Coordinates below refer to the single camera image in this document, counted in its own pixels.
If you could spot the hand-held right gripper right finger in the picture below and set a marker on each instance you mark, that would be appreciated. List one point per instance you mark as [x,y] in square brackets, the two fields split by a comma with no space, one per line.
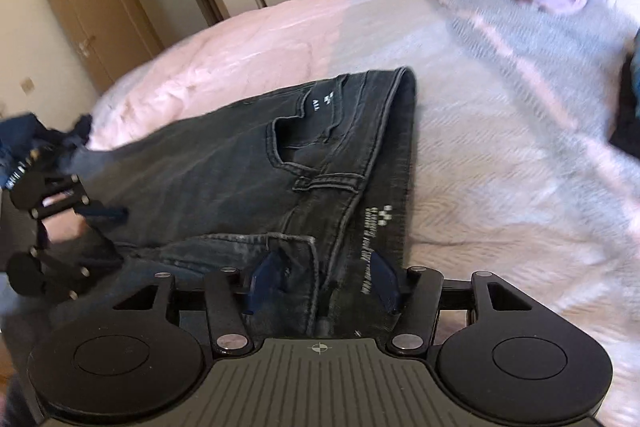
[385,279]

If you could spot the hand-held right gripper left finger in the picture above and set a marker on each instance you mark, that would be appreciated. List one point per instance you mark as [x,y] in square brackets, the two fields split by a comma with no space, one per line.
[267,279]

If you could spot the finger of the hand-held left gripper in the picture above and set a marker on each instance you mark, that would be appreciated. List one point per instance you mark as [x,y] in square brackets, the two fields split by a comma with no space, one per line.
[65,264]
[102,212]

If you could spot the dark washed denim jeans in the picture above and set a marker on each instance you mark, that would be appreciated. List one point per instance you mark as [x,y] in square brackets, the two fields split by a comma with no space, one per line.
[225,167]

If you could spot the pink striped bed blanket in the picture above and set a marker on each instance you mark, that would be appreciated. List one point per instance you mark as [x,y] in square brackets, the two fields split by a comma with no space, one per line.
[500,132]

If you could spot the beige wooden door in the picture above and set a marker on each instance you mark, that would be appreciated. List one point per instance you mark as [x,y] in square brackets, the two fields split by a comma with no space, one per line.
[85,7]

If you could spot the black cloth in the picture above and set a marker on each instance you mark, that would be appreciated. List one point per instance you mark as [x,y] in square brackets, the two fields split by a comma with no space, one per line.
[626,127]

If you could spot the brown wall switch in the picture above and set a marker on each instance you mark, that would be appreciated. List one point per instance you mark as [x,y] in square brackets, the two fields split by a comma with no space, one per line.
[27,84]

